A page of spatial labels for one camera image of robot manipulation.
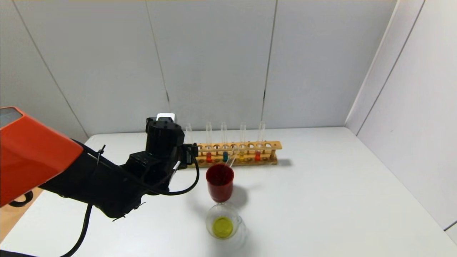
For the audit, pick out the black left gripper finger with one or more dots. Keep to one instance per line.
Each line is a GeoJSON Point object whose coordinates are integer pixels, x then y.
{"type": "Point", "coordinates": [192, 157]}
{"type": "Point", "coordinates": [194, 145]}

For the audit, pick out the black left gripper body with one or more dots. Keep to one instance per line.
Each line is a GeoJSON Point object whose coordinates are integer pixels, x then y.
{"type": "Point", "coordinates": [187, 155]}

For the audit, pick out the yellow pigment glass test tube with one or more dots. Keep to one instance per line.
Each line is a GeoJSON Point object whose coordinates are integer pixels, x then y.
{"type": "Point", "coordinates": [241, 156]}
{"type": "Point", "coordinates": [232, 159]}

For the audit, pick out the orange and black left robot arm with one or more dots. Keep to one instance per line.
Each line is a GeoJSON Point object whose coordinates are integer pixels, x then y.
{"type": "Point", "coordinates": [35, 153]}

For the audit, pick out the red pigment glass test tube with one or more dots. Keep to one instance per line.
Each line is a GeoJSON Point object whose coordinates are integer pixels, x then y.
{"type": "Point", "coordinates": [209, 157]}
{"type": "Point", "coordinates": [257, 156]}

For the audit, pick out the wooden test tube rack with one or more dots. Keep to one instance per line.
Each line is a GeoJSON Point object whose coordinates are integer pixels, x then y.
{"type": "Point", "coordinates": [250, 145]}

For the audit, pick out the dark red plastic cup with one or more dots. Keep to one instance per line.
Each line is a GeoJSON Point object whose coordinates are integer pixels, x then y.
{"type": "Point", "coordinates": [220, 187]}

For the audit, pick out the clear glass beaker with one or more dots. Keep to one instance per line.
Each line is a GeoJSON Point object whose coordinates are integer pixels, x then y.
{"type": "Point", "coordinates": [223, 227]}

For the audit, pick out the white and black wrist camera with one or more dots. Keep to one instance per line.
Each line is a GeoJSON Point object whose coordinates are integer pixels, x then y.
{"type": "Point", "coordinates": [166, 117]}

